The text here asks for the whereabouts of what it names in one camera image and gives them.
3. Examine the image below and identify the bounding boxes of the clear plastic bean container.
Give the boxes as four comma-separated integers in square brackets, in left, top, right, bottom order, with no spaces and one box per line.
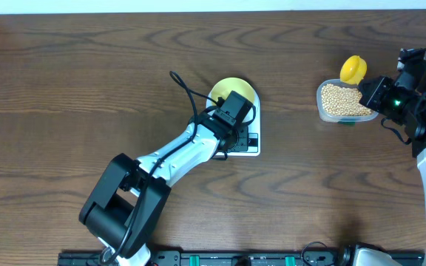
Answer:
[317,79,378,123]

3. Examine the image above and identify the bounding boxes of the black rail with green clamps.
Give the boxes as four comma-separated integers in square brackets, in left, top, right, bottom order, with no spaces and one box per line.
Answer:
[57,239,425,266]

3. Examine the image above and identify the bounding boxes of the white digital kitchen scale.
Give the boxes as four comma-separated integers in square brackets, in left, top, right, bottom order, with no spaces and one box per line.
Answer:
[227,91,261,157]

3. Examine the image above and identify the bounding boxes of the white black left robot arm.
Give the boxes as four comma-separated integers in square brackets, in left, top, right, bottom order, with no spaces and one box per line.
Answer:
[78,90,260,265]

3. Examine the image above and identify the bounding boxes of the yellow plastic bowl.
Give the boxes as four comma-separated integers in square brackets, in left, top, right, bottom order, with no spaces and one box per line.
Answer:
[210,78,256,103]

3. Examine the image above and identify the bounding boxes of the yellow measuring scoop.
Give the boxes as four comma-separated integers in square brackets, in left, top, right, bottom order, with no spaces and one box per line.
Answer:
[339,55,367,85]

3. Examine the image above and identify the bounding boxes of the dried yellow beans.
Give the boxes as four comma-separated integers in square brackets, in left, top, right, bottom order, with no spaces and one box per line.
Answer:
[320,83,372,116]

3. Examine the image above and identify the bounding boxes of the black left camera cable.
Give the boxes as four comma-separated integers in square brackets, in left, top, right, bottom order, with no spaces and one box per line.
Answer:
[100,70,225,265]

